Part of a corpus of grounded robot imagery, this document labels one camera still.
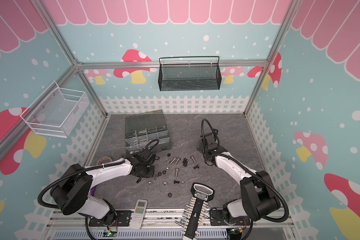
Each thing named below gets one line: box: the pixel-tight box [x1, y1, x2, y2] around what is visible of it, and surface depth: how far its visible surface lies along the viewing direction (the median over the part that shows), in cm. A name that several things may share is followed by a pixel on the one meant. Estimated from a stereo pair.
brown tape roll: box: [96, 156, 113, 166], surface depth 96 cm
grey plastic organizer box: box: [125, 109, 172, 155], surface depth 108 cm
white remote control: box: [129, 199, 148, 230], surface depth 76 cm
